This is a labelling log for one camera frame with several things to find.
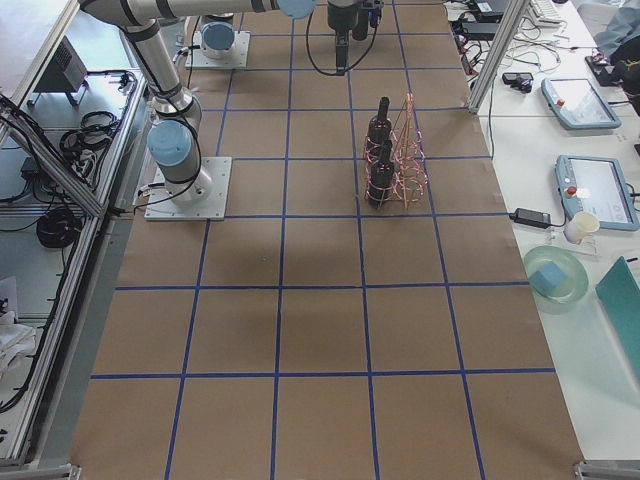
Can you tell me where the teach pendant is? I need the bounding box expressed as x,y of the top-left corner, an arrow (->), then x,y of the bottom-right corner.
541,78 -> 621,130
555,155 -> 639,231

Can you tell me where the black power adapter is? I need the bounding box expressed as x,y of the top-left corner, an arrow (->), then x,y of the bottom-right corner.
509,208 -> 551,229

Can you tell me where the copper wire wine basket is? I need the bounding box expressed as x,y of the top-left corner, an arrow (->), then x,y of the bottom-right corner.
363,92 -> 428,209

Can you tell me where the dark wine bottle rear basket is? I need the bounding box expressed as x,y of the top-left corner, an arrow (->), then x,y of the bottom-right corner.
367,96 -> 391,154

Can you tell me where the teal folder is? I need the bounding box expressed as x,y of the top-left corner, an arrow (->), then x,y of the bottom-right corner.
595,257 -> 639,377

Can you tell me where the blue foam cube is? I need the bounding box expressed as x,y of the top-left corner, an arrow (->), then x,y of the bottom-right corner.
529,261 -> 570,297

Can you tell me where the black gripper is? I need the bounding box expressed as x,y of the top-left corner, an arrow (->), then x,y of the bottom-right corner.
327,0 -> 358,75

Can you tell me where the black coiled cable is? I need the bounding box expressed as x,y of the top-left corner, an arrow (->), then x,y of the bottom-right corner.
35,207 -> 81,250

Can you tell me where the aluminium frame post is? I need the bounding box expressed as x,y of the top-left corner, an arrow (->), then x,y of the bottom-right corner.
467,0 -> 528,114

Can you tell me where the white paper cup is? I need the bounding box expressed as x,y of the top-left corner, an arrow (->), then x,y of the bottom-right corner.
564,211 -> 600,244

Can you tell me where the dark wine bottle front basket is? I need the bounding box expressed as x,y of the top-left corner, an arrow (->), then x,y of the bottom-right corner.
367,139 -> 395,208

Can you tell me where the teach pendant far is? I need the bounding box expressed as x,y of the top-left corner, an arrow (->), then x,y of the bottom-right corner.
541,78 -> 621,130

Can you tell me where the brown paper mat blue grid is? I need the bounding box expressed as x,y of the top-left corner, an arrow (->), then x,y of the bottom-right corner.
71,1 -> 581,479

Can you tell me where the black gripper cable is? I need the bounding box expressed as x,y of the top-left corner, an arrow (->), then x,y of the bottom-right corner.
303,12 -> 379,77

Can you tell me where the grey control box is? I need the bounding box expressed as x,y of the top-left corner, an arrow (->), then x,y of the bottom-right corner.
27,36 -> 88,107

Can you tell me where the teach pendant near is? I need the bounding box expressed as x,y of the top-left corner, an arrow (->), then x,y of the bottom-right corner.
555,155 -> 639,231

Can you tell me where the green glass plate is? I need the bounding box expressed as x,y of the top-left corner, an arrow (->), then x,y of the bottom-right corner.
523,246 -> 589,304

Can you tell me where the dark wine bottle basket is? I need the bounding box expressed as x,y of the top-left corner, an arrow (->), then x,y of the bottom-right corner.
367,139 -> 395,208
367,96 -> 391,154

